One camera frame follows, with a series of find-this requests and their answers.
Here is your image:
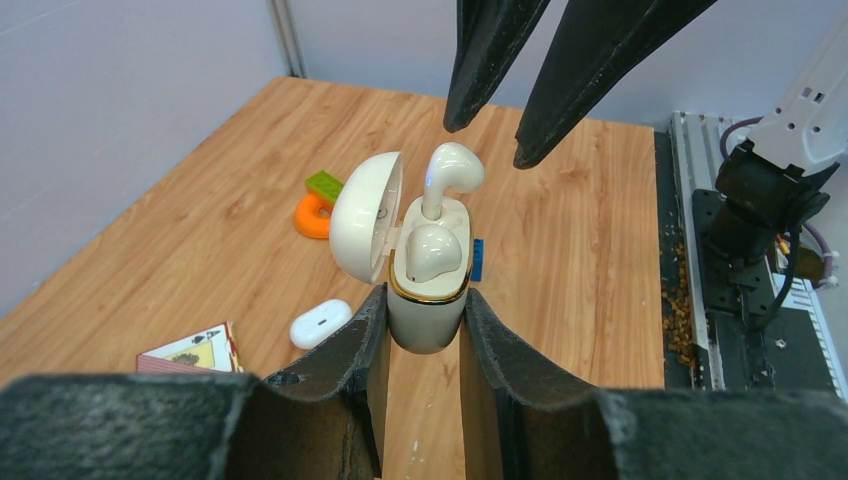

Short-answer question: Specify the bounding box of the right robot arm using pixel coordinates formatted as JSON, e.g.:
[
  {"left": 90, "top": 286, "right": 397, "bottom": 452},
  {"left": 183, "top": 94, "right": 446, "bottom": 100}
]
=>
[{"left": 443, "top": 1, "right": 847, "bottom": 262}]

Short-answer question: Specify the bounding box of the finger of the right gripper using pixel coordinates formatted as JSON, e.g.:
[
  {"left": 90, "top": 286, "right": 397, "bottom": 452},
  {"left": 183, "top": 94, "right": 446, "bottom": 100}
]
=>
[
  {"left": 513, "top": 0, "right": 713, "bottom": 170},
  {"left": 443, "top": 0, "right": 549, "bottom": 133}
]

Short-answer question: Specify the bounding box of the green building block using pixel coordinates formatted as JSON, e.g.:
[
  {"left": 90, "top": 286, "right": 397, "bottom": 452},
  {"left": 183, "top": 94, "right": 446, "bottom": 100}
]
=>
[{"left": 305, "top": 170, "right": 344, "bottom": 206}]

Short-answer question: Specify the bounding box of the blue building block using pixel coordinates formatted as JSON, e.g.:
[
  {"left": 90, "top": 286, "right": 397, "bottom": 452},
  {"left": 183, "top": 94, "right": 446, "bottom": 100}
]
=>
[{"left": 470, "top": 238, "right": 485, "bottom": 282}]

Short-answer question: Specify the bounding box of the white earbud charging case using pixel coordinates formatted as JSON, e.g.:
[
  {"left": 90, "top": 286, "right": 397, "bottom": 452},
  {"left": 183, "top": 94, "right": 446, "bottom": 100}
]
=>
[{"left": 329, "top": 151, "right": 474, "bottom": 355}]

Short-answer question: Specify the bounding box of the playing card box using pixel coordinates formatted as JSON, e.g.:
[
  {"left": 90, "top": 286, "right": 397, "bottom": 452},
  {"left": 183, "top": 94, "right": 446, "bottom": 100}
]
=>
[{"left": 136, "top": 322, "right": 244, "bottom": 374}]

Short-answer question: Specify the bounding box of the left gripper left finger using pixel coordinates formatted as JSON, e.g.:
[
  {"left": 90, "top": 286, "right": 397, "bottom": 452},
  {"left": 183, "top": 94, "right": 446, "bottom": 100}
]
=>
[{"left": 1, "top": 285, "right": 391, "bottom": 479}]

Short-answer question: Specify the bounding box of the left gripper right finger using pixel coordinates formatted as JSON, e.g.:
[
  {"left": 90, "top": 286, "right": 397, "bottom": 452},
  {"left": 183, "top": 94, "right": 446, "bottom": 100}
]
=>
[{"left": 459, "top": 289, "right": 847, "bottom": 479}]

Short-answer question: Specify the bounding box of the orange ring toy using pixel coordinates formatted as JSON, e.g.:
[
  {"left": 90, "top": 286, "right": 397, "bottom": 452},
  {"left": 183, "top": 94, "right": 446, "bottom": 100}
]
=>
[{"left": 293, "top": 193, "right": 333, "bottom": 240}]

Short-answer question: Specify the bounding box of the white earbud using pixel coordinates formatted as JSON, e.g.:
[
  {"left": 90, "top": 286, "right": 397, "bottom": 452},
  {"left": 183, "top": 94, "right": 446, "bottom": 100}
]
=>
[
  {"left": 421, "top": 142, "right": 485, "bottom": 221},
  {"left": 406, "top": 224, "right": 462, "bottom": 283}
]

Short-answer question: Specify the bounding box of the left aluminium corner post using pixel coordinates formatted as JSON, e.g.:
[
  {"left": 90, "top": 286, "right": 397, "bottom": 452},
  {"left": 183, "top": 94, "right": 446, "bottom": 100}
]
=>
[{"left": 269, "top": 0, "right": 308, "bottom": 78}]

